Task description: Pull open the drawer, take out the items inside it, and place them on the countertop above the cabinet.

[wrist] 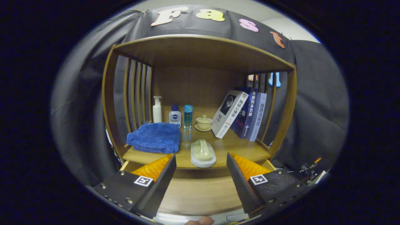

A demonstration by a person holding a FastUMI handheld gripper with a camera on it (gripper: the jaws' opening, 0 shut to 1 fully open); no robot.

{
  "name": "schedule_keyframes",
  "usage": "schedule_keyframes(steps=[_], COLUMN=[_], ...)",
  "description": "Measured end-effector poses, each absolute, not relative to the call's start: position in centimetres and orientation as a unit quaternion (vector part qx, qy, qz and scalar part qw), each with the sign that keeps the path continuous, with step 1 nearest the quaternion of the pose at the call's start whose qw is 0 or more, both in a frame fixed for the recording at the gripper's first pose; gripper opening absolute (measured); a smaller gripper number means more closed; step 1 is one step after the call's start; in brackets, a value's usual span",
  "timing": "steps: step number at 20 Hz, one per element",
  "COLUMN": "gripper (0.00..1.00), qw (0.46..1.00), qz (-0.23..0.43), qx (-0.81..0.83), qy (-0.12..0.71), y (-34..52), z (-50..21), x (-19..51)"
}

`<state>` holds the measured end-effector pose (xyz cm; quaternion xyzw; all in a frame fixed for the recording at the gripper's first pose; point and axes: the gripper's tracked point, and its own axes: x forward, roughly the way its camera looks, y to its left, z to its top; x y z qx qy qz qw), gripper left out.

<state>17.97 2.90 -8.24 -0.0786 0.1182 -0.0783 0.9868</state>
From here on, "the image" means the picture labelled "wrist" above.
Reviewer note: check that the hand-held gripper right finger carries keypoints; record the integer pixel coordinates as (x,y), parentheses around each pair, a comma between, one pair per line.
(242,184)

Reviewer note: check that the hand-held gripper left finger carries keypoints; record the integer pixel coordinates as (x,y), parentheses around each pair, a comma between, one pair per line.
(159,187)

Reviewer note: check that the wooden drawer with black knob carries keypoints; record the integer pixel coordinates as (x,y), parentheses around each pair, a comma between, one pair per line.
(200,193)

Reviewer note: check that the wooden countertop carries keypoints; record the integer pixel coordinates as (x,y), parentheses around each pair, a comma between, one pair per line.
(237,150)

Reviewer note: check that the wooden cabinet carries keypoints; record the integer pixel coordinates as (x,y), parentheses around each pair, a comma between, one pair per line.
(200,53)

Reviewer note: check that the folded blue towel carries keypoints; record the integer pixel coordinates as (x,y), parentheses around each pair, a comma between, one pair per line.
(154,137)

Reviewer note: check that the dark blue book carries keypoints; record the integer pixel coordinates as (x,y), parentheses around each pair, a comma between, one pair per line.
(248,115)

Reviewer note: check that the light blue book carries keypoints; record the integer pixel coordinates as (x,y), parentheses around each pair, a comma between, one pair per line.
(258,117)

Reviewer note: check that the white book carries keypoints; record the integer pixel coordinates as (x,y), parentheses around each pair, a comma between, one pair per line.
(228,115)

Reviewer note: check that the black equipment with orange part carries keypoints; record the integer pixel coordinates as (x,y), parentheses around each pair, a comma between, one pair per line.
(311,170)

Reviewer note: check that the white bottle with blue cap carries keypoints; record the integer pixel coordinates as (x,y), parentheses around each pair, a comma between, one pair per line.
(175,118)

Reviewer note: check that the beige lidded tea cup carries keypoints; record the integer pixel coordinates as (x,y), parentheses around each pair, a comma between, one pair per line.
(203,123)

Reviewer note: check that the clear blue bottle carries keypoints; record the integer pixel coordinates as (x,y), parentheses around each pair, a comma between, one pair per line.
(188,118)

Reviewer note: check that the white pump bottle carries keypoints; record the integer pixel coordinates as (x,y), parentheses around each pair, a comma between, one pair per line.
(157,112)

